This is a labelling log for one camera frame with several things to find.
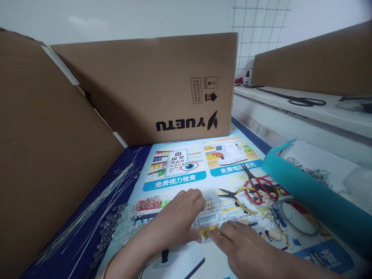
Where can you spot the white ledge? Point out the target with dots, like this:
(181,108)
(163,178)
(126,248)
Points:
(305,122)

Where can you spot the bundle of thin clear rods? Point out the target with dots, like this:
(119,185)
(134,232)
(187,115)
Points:
(96,203)

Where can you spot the long brown cardboard box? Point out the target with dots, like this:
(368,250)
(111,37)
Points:
(319,66)

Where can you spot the pile of clear beads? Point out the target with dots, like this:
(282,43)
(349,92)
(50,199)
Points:
(122,218)

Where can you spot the small red object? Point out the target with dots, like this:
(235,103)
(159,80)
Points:
(239,81)

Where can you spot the small black dropper bottle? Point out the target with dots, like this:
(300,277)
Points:
(248,78)

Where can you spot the colourful printed poster mat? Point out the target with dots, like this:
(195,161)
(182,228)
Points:
(180,181)

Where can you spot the person's right hand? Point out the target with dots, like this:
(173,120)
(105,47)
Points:
(247,250)

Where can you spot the person's left hand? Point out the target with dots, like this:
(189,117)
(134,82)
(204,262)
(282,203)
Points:
(171,218)

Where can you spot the large plain cardboard box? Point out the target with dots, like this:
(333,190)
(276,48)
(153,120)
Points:
(43,130)

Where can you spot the black scissors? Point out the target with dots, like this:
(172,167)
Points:
(273,92)

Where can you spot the open teal cardboard box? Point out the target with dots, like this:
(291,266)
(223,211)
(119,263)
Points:
(290,178)

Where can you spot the flat black object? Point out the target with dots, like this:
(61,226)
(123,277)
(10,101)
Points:
(356,102)

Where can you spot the black phone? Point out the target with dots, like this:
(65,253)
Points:
(254,86)

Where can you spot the cardboard box with black print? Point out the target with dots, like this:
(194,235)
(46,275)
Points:
(151,87)

